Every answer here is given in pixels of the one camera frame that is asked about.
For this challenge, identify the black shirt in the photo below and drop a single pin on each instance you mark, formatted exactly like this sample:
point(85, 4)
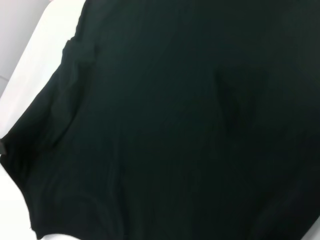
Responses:
point(162, 125)

